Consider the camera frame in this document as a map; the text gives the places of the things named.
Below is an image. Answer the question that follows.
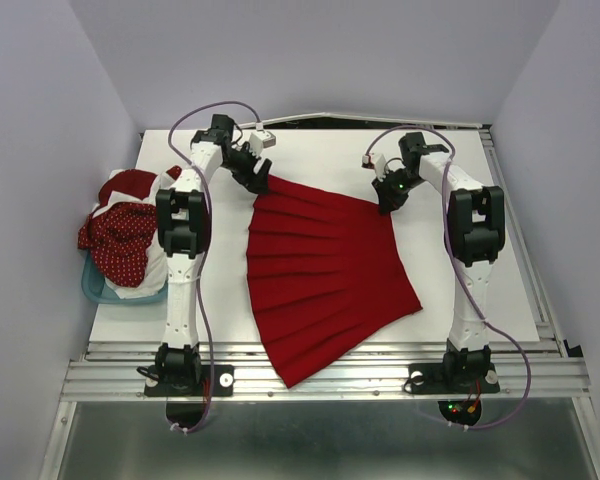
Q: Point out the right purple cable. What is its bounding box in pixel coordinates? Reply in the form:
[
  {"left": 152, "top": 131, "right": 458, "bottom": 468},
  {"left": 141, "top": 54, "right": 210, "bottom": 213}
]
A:
[{"left": 362, "top": 124, "right": 533, "bottom": 434}]

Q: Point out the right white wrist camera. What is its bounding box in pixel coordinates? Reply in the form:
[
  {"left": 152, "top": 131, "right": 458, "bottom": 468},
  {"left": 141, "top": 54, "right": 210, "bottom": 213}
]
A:
[{"left": 362, "top": 153, "right": 388, "bottom": 181}]

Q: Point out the teal plastic basket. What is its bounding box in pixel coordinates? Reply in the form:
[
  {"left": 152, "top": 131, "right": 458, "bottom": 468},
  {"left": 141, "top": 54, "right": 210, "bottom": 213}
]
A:
[{"left": 81, "top": 253, "right": 168, "bottom": 306}]

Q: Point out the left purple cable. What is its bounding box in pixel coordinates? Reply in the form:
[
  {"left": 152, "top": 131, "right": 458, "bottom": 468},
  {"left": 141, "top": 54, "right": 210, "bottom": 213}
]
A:
[{"left": 168, "top": 101, "right": 265, "bottom": 435}]

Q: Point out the red polka dot skirt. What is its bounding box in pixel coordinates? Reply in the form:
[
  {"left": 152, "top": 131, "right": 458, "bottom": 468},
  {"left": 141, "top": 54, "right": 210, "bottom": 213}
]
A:
[{"left": 76, "top": 165, "right": 186, "bottom": 289}]

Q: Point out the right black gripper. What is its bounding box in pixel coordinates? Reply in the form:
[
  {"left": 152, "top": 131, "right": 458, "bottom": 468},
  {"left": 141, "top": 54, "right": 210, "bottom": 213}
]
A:
[{"left": 371, "top": 167, "right": 424, "bottom": 214}]

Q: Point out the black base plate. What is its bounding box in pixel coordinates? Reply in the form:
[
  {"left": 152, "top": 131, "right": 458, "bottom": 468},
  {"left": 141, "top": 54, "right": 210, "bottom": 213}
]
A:
[
  {"left": 402, "top": 363, "right": 500, "bottom": 396},
  {"left": 136, "top": 364, "right": 234, "bottom": 399}
]

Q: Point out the aluminium frame rail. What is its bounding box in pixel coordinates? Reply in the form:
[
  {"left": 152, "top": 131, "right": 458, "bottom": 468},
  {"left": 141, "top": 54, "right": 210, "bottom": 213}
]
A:
[{"left": 42, "top": 127, "right": 600, "bottom": 479}]

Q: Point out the plain red skirt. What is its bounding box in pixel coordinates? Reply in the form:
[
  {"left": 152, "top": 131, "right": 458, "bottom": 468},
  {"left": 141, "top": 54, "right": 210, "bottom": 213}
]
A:
[{"left": 246, "top": 177, "right": 422, "bottom": 388}]

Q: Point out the purple cable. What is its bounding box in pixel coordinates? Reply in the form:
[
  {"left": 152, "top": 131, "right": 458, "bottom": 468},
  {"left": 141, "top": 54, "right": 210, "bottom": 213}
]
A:
[
  {"left": 168, "top": 101, "right": 265, "bottom": 435},
  {"left": 362, "top": 124, "right": 533, "bottom": 434}
]

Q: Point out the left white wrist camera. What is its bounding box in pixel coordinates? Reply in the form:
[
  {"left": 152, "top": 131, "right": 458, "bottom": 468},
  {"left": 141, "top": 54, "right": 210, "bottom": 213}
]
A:
[{"left": 248, "top": 130, "right": 277, "bottom": 155}]

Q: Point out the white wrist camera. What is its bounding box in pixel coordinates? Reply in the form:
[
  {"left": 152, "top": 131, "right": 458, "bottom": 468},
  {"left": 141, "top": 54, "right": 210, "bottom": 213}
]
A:
[
  {"left": 362, "top": 153, "right": 388, "bottom": 181},
  {"left": 248, "top": 130, "right": 277, "bottom": 155}
]

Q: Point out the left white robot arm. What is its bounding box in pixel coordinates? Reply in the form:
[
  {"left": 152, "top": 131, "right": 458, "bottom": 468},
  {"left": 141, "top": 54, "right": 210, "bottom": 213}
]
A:
[{"left": 149, "top": 114, "right": 276, "bottom": 394}]

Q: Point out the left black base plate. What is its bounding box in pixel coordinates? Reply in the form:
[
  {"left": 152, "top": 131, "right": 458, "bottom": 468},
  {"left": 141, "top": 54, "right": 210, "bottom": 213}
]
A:
[{"left": 136, "top": 364, "right": 234, "bottom": 399}]

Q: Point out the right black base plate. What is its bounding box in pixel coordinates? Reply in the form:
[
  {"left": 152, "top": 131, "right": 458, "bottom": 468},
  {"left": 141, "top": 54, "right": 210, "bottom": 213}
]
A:
[{"left": 402, "top": 363, "right": 500, "bottom": 396}]

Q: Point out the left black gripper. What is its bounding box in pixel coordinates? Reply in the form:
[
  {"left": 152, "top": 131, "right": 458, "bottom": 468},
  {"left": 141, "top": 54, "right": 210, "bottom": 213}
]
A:
[{"left": 221, "top": 142, "right": 272, "bottom": 196}]

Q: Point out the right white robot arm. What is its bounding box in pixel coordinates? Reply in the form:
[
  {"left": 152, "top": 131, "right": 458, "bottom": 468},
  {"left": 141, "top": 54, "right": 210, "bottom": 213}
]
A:
[{"left": 362, "top": 132, "right": 506, "bottom": 395}]

